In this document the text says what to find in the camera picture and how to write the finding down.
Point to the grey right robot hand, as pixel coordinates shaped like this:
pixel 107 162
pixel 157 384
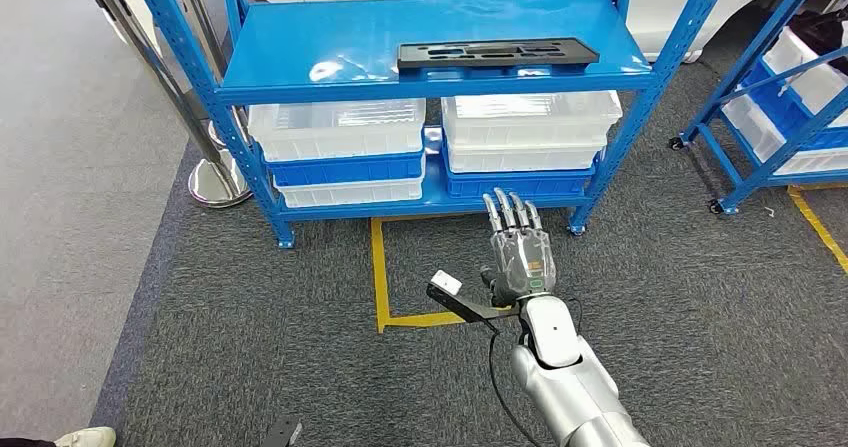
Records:
pixel 523 265

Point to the black plastic frame part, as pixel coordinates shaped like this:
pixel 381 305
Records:
pixel 583 52

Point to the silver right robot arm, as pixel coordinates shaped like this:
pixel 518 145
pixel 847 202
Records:
pixel 570 384

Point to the blue metal shelf rack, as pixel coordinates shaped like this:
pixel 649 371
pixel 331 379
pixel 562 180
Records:
pixel 331 40

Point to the white plastic bin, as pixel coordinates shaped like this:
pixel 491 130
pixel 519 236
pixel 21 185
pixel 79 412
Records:
pixel 792 53
pixel 752 129

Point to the blue rack on casters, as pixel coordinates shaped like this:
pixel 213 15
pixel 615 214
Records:
pixel 740 66

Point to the black robot foot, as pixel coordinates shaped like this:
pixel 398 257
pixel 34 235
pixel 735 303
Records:
pixel 281 434

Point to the person's foot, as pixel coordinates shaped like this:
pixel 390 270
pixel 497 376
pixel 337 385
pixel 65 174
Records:
pixel 86 437

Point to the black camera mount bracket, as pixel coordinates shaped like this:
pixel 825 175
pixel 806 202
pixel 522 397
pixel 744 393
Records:
pixel 458 304

